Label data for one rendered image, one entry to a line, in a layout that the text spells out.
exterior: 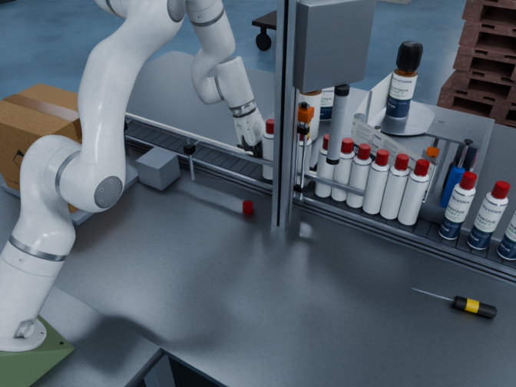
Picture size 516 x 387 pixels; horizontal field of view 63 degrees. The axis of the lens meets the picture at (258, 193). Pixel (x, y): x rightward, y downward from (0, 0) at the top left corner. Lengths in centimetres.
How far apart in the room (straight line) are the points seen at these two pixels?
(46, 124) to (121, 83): 46
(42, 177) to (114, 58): 29
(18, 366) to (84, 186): 39
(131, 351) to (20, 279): 29
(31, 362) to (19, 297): 14
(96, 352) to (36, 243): 29
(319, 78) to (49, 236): 66
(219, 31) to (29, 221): 62
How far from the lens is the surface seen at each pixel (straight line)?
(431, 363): 108
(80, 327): 114
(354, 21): 100
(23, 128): 135
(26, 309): 102
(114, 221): 138
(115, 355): 107
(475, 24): 346
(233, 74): 127
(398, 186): 122
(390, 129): 171
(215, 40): 114
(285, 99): 104
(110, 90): 92
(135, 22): 89
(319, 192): 131
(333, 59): 100
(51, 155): 97
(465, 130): 125
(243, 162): 147
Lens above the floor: 171
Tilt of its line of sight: 39 degrees down
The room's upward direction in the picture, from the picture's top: straight up
